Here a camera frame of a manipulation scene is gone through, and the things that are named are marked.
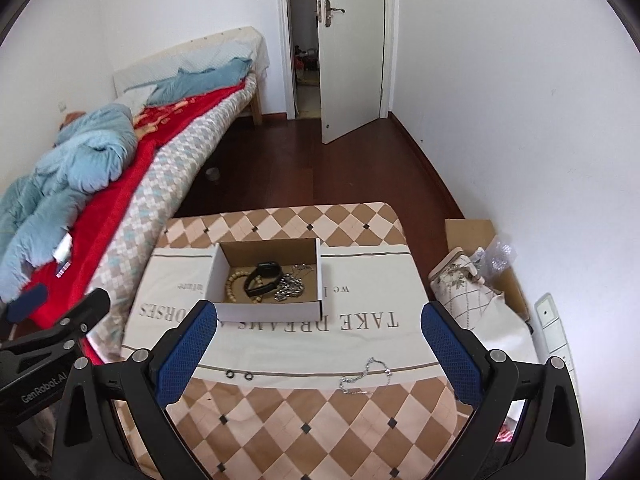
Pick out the black wrist watch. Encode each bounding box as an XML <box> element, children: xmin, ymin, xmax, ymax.
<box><xmin>243</xmin><ymin>261</ymin><xmax>283</xmax><ymax>297</ymax></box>

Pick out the red blanket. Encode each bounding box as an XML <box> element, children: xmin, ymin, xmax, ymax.
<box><xmin>20</xmin><ymin>85</ymin><xmax>247</xmax><ymax>361</ymax></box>

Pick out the brown checkered tablecloth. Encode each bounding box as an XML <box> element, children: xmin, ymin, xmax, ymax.
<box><xmin>112</xmin><ymin>202</ymin><xmax>476</xmax><ymax>480</ymax></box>

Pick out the clear plastic bag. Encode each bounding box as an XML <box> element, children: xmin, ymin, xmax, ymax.
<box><xmin>472</xmin><ymin>240</ymin><xmax>516</xmax><ymax>276</ymax></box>

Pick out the white cardboard box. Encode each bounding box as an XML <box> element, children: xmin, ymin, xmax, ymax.
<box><xmin>207</xmin><ymin>237</ymin><xmax>323</xmax><ymax>322</ymax></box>

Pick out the light checkered pillow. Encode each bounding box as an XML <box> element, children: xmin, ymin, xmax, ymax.
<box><xmin>177</xmin><ymin>40</ymin><xmax>255</xmax><ymax>73</ymax></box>

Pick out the white door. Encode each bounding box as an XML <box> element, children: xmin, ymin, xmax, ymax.
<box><xmin>315</xmin><ymin>0</ymin><xmax>389</xmax><ymax>145</ymax></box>

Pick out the metal door handle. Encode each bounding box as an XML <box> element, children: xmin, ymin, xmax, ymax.
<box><xmin>316</xmin><ymin>0</ymin><xmax>346</xmax><ymax>28</ymax></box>

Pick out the light blue quilt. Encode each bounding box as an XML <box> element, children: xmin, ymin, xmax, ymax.
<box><xmin>0</xmin><ymin>105</ymin><xmax>139</xmax><ymax>303</ymax></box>

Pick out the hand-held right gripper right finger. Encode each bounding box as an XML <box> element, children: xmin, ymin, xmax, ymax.
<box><xmin>420</xmin><ymin>301</ymin><xmax>587</xmax><ymax>480</ymax></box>

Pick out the thin silver chain bracelet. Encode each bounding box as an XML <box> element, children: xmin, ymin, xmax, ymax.
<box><xmin>339</xmin><ymin>356</ymin><xmax>392</xmax><ymax>395</ymax></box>

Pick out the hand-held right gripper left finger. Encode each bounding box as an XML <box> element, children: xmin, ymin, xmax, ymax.
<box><xmin>56</xmin><ymin>300</ymin><xmax>218</xmax><ymax>480</ymax></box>

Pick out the teal blanket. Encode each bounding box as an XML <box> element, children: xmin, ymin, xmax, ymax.
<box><xmin>145</xmin><ymin>57</ymin><xmax>253</xmax><ymax>108</ymax></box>

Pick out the brown cardboard box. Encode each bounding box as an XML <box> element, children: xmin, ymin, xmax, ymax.
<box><xmin>444</xmin><ymin>217</ymin><xmax>532</xmax><ymax>322</ymax></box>

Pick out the silver chain necklace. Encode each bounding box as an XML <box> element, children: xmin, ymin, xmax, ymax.
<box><xmin>272</xmin><ymin>263</ymin><xmax>313</xmax><ymax>303</ymax></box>

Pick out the floral fabric bag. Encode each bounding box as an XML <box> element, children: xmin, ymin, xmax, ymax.
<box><xmin>429</xmin><ymin>247</ymin><xmax>540</xmax><ymax>363</ymax></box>

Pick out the white wall socket panel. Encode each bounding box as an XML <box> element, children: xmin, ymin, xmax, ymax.
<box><xmin>535</xmin><ymin>294</ymin><xmax>579</xmax><ymax>386</ymax></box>

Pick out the bed with checkered sheet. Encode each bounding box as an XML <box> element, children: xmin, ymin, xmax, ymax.
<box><xmin>0</xmin><ymin>26</ymin><xmax>272</xmax><ymax>361</ymax></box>

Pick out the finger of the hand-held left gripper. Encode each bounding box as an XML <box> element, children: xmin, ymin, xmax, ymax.
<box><xmin>27</xmin><ymin>287</ymin><xmax>112</xmax><ymax>356</ymax></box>
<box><xmin>0</xmin><ymin>284</ymin><xmax>50</xmax><ymax>333</ymax></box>

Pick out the white paper tag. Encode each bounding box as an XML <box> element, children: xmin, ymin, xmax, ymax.
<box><xmin>54</xmin><ymin>232</ymin><xmax>74</xmax><ymax>281</ymax></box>

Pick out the wooden bead bracelet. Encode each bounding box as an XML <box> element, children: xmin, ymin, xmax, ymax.
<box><xmin>225</xmin><ymin>269</ymin><xmax>263</xmax><ymax>305</ymax></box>

